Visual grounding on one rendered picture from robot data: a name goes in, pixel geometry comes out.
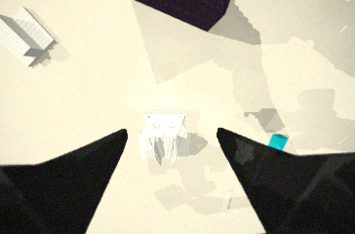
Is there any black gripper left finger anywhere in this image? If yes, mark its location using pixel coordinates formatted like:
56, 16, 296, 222
0, 129, 128, 234

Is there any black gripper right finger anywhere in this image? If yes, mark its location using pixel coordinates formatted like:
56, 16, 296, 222
217, 128, 355, 233

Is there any teal rectangular block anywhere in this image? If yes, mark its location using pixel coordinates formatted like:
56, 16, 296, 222
268, 134, 288, 151

